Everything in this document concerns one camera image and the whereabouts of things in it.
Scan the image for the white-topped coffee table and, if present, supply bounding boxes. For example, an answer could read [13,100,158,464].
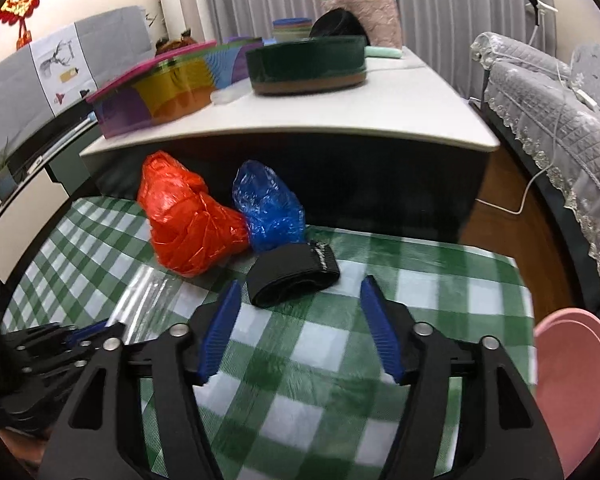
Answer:
[80,45,502,241]

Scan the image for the grey curtains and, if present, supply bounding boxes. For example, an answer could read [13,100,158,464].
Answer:
[200,0,553,96]

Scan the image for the translucent plastic lid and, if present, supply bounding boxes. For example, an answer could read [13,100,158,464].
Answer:
[210,81,255,107]

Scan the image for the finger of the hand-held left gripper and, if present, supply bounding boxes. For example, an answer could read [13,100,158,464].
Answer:
[2,319,113,353]
[10,322,127,386]

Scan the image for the clear plastic wrapper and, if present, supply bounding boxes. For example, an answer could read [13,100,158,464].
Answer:
[107,265,221,346]

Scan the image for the multicoloured round box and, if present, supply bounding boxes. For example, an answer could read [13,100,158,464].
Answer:
[86,40,263,140]

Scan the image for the white cable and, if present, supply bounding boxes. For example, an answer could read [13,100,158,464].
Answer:
[472,60,600,216]

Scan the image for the mint green pouch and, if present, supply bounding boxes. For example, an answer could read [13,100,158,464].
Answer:
[364,46,406,60]

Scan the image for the grey printed cover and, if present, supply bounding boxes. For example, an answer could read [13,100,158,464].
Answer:
[0,6,156,161]

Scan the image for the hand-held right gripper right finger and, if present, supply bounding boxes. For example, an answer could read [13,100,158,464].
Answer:
[359,275,566,480]

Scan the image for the green checked tablecloth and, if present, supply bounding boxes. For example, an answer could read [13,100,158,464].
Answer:
[0,195,538,480]

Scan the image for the stack of coloured bowls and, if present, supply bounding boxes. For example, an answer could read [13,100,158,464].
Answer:
[271,17,313,41]

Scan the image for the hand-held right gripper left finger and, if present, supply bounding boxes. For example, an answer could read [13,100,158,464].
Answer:
[37,280,243,480]

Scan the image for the pink plastic bin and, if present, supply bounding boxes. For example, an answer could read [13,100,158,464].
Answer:
[532,308,600,478]

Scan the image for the black hat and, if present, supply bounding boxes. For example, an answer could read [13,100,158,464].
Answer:
[310,8,371,46]

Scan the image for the grey covered sofa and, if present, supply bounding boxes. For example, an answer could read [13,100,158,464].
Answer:
[470,31,600,341]

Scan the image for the blue plastic bag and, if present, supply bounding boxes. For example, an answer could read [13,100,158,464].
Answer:
[231,160,307,253]

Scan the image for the dark green round box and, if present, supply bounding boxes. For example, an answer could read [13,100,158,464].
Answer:
[245,35,370,97]

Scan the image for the black band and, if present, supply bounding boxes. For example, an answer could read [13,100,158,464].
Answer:
[245,241,341,309]

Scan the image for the orange plastic bag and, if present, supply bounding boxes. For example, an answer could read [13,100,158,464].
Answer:
[137,150,251,278]

